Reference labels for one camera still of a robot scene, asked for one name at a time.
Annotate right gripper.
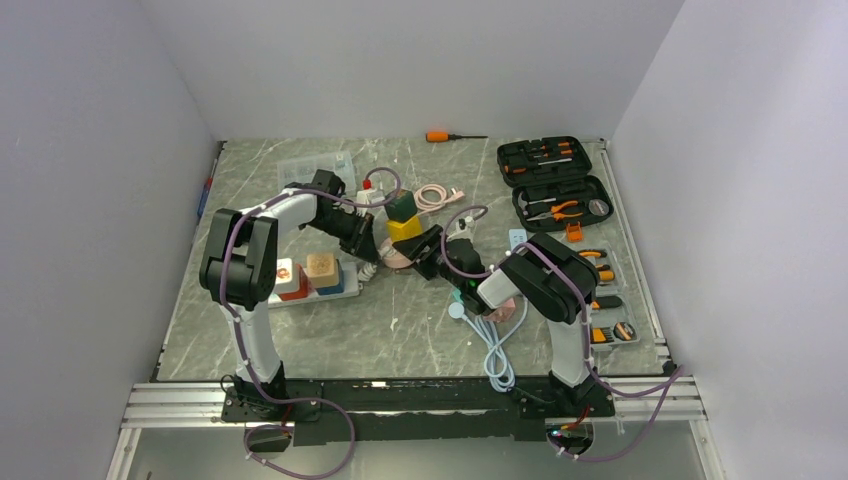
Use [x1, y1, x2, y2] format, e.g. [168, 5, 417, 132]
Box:
[391, 224, 466, 292]

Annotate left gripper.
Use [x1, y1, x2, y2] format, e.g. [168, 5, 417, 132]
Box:
[309, 209, 383, 267]

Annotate light blue round plug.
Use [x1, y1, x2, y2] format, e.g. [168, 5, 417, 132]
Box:
[447, 302, 467, 321]

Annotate white long power strip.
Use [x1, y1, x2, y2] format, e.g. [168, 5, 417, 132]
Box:
[268, 261, 362, 309]

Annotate white plug with cord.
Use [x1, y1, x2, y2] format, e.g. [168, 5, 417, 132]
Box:
[357, 263, 379, 283]

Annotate light blue power strip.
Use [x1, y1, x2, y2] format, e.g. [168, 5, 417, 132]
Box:
[508, 228, 528, 250]

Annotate pink cube socket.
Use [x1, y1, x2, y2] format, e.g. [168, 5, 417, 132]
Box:
[483, 298, 516, 323]

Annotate red cube adapter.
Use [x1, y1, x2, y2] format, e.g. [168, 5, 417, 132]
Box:
[274, 263, 311, 302]

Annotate white cube adapter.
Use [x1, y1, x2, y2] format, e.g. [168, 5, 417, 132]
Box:
[273, 258, 300, 295]

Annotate light blue cable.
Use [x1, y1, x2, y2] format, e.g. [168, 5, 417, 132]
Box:
[462, 298, 530, 393]

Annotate black tool case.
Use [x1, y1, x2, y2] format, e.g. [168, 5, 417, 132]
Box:
[496, 136, 614, 233]

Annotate grey tool case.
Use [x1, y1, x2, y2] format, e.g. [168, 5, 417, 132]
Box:
[578, 248, 640, 352]

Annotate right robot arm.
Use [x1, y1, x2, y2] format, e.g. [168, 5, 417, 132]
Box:
[393, 226, 600, 415]

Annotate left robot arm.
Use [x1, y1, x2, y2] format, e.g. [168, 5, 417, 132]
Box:
[199, 170, 400, 420]

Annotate pink round socket base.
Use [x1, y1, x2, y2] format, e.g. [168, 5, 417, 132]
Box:
[378, 238, 413, 270]

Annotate clear screw organizer box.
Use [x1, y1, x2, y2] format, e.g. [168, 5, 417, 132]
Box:
[277, 151, 357, 190]

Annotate yellow cube adapter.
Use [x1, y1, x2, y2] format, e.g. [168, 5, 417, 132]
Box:
[386, 215, 423, 243]

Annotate orange cube adapter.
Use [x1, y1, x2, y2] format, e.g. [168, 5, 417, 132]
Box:
[306, 252, 338, 289]

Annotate dark green cube adapter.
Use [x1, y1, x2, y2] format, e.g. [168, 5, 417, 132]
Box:
[384, 189, 418, 224]

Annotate dark blue cube adapter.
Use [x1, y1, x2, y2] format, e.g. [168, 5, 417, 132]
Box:
[313, 261, 345, 296]

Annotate pink coiled cable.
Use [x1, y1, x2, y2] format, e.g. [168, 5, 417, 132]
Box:
[413, 183, 467, 215]

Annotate orange handled pliers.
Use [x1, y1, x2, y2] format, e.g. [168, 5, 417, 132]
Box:
[527, 200, 584, 222]

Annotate orange handled screwdriver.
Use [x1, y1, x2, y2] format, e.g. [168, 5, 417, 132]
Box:
[425, 131, 487, 143]

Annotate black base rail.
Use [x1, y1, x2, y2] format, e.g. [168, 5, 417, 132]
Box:
[220, 376, 615, 446]

